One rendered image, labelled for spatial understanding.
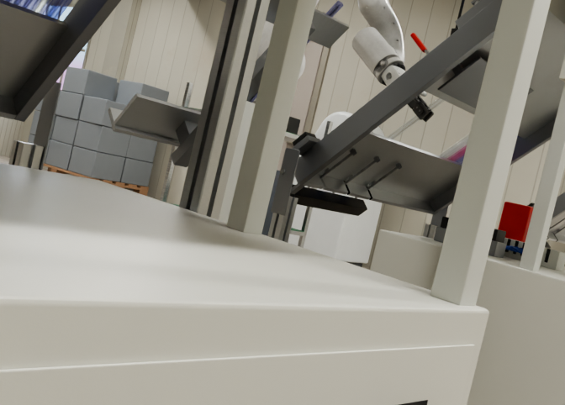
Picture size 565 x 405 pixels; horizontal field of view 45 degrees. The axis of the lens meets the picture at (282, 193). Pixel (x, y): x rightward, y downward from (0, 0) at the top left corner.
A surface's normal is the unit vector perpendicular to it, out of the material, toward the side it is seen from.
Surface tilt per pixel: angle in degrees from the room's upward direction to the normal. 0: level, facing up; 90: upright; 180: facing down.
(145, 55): 90
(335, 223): 90
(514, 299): 90
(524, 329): 90
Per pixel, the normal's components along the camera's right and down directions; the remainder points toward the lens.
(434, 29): -0.58, -0.11
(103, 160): 0.79, 0.20
